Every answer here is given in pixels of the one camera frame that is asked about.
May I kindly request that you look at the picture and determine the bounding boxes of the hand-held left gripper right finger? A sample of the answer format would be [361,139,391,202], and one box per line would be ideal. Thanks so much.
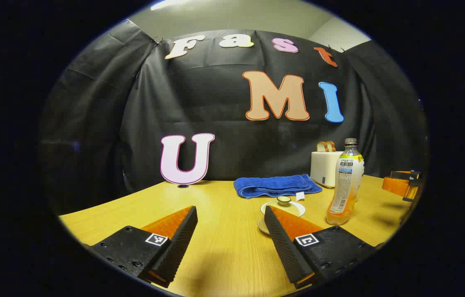
[264,205,377,289]

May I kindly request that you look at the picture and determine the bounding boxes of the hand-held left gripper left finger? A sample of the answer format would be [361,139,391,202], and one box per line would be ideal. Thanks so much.
[92,205,198,288]

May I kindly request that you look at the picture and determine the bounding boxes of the white teacup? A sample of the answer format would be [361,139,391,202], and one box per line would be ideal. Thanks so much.
[260,201,306,220]

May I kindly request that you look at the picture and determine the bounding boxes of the plastic water bottle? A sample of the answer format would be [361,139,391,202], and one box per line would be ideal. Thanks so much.
[326,138,365,226]

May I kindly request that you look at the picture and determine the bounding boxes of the blue folded towel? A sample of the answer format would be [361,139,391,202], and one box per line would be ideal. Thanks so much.
[234,174,323,201]

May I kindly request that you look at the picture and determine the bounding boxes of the white toaster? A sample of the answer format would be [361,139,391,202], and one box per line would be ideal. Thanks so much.
[310,151,345,189]

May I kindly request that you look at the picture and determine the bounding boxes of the black backdrop cloth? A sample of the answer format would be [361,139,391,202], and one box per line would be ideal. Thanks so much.
[38,19,429,215]

